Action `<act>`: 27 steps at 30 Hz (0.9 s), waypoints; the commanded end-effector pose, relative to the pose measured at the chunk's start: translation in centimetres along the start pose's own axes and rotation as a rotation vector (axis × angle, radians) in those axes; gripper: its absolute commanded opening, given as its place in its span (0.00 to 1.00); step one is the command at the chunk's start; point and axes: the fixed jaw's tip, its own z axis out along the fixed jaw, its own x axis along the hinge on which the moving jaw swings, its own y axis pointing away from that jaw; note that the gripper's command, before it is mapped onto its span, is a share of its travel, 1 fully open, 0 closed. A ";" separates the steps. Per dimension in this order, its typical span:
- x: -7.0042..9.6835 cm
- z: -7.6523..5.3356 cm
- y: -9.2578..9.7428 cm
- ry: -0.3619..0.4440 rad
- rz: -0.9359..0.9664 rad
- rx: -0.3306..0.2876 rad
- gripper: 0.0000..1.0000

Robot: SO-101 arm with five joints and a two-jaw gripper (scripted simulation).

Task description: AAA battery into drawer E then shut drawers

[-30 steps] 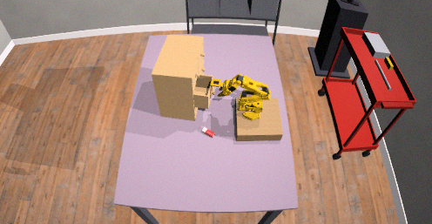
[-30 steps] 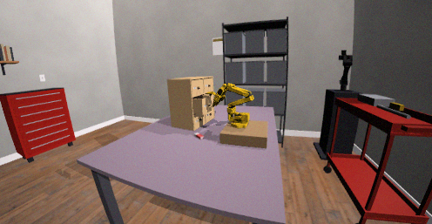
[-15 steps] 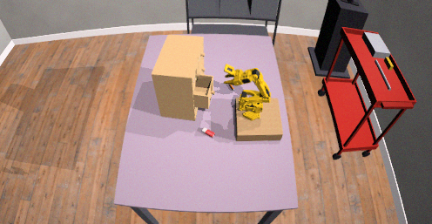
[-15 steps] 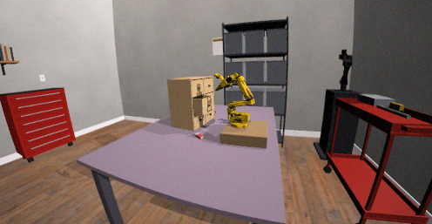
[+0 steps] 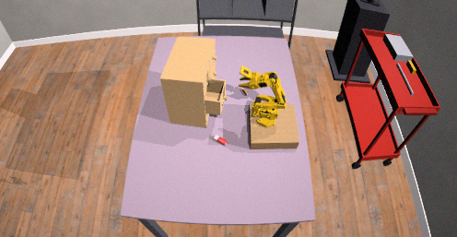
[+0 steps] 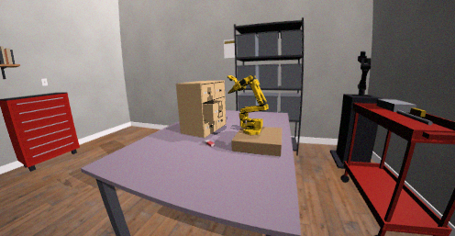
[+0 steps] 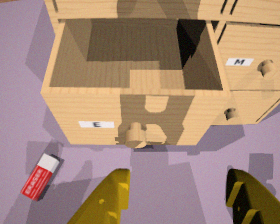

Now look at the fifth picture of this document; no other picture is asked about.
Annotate red and white eraser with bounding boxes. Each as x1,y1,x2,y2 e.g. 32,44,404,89
214,135,228,146

